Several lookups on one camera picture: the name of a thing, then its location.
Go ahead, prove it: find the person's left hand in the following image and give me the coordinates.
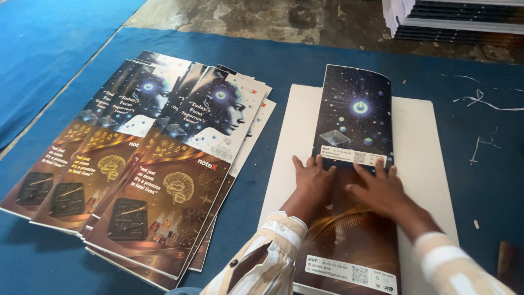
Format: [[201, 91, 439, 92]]
[[291, 154, 337, 209]]

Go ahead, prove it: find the person's right hand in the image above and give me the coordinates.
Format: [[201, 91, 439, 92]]
[[345, 158, 412, 220]]

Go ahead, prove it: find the single printed notebook cover sheet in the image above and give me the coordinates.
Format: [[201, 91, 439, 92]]
[[293, 64, 402, 295]]

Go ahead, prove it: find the white cardboard board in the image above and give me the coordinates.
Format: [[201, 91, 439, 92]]
[[257, 84, 460, 295]]

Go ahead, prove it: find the bent white paper strip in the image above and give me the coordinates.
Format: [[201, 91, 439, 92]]
[[469, 127, 502, 166]]

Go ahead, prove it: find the large dark blue floor mat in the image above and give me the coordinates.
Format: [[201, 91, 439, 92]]
[[0, 26, 524, 295]]

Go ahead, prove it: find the long curled white paper strip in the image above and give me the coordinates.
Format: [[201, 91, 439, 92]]
[[453, 89, 524, 112]]

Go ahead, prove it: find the thin short white paper strip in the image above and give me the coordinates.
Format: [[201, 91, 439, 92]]
[[441, 73, 484, 85]]

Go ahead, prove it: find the pile of printed cover sheets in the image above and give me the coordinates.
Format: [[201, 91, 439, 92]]
[[0, 50, 277, 292]]

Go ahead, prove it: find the stack of white and black sheets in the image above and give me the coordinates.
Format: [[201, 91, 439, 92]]
[[382, 0, 524, 46]]

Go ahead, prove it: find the bright blue floor mat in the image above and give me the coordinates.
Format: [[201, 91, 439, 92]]
[[0, 0, 147, 151]]

